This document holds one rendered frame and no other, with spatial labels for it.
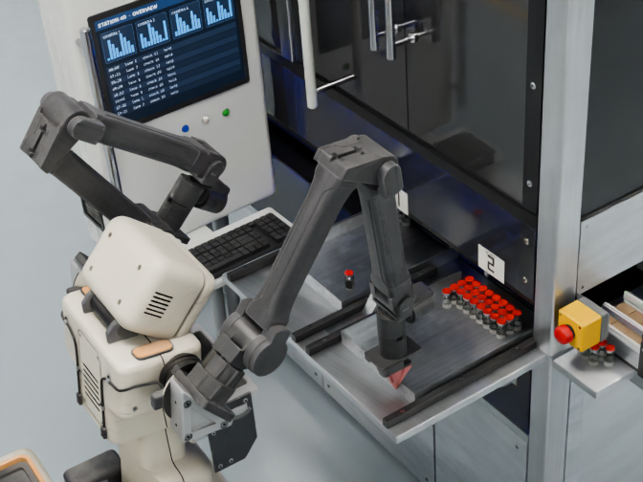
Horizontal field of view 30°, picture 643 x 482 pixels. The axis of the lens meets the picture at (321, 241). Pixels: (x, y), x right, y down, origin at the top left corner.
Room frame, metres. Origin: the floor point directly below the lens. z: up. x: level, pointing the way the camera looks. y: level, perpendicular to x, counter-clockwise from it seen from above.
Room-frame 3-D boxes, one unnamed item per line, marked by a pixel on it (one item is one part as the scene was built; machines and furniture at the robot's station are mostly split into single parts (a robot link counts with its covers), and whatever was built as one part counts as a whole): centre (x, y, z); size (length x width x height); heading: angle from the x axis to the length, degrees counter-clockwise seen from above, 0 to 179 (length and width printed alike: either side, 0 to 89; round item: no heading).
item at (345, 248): (2.32, -0.11, 0.90); 0.34 x 0.26 x 0.04; 121
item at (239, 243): (2.49, 0.25, 0.82); 0.40 x 0.14 x 0.02; 123
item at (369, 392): (2.14, -0.14, 0.87); 0.70 x 0.48 x 0.02; 31
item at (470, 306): (2.06, -0.33, 0.91); 0.18 x 0.02 x 0.05; 32
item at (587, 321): (1.88, -0.52, 1.00); 0.08 x 0.07 x 0.07; 121
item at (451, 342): (2.00, -0.24, 0.90); 0.34 x 0.26 x 0.04; 122
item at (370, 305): (2.09, -0.06, 0.91); 0.14 x 0.03 x 0.06; 120
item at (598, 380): (1.89, -0.56, 0.87); 0.14 x 0.13 x 0.02; 121
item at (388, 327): (1.85, -0.13, 1.08); 0.07 x 0.06 x 0.07; 126
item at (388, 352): (1.85, -0.12, 1.01); 0.10 x 0.07 x 0.07; 121
